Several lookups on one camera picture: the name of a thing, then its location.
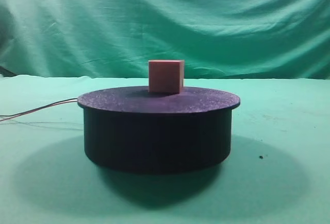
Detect pink cube block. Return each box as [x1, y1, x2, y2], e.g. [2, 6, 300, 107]
[148, 60, 185, 94]

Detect black round turntable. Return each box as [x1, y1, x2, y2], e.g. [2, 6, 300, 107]
[77, 86, 240, 175]

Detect green backdrop cloth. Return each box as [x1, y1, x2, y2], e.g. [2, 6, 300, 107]
[1, 0, 329, 79]

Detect green table cloth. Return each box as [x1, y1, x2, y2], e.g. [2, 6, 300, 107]
[1, 79, 329, 223]

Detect black wire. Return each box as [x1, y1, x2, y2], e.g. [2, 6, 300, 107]
[0, 100, 78, 122]

